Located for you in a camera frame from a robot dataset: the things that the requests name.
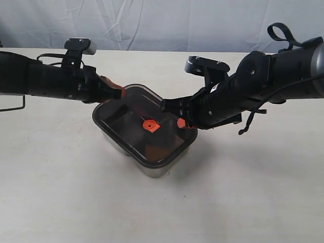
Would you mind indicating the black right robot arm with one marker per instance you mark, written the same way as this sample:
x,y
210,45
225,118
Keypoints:
x,y
258,79

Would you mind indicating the yellow toy cheese wedge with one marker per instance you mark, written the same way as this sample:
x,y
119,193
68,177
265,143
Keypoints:
x,y
154,154

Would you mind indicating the red toy sausage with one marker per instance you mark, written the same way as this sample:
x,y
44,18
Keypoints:
x,y
141,112

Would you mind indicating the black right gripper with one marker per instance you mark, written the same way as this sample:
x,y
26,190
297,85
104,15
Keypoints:
x,y
195,112

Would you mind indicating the stainless steel lunch box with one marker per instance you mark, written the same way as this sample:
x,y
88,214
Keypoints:
x,y
148,171

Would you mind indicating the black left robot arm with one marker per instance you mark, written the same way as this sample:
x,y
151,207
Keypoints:
x,y
21,75

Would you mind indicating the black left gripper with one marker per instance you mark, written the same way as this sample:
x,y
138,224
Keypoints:
x,y
93,88

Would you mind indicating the grey fabric backdrop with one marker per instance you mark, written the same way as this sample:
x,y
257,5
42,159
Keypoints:
x,y
188,26

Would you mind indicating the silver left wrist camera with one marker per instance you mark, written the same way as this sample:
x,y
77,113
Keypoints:
x,y
75,48

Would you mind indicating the transparent lid with orange seal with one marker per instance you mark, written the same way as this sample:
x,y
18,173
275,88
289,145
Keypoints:
x,y
118,120

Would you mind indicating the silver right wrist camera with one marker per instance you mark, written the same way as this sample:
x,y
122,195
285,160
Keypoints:
x,y
213,71

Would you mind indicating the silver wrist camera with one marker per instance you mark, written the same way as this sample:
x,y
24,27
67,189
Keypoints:
x,y
213,71
75,48

